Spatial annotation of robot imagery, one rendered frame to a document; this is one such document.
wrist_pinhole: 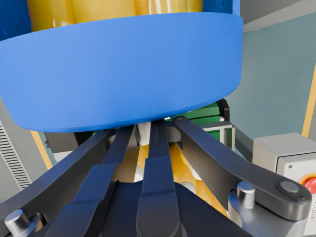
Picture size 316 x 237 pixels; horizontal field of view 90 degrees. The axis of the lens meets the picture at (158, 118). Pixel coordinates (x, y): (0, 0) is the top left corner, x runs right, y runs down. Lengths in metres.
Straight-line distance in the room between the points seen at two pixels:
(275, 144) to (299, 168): 0.06
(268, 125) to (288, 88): 0.35
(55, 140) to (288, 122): 1.79
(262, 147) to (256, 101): 1.23
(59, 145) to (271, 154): 0.46
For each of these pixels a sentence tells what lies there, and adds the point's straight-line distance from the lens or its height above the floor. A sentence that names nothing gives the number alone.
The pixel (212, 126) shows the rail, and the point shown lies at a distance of 0.41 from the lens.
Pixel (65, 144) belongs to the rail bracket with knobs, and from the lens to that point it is 0.43.
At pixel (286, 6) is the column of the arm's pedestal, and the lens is 0.83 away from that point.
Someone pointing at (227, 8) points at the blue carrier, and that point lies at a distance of 0.25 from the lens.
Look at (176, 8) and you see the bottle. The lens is 0.21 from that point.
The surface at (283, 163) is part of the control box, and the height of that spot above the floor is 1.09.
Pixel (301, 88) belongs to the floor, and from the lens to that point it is 1.83.
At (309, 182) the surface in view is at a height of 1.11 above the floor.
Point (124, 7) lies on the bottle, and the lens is 0.19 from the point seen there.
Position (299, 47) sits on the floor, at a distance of 1.74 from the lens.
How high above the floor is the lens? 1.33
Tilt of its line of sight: 70 degrees down
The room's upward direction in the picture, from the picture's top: 178 degrees clockwise
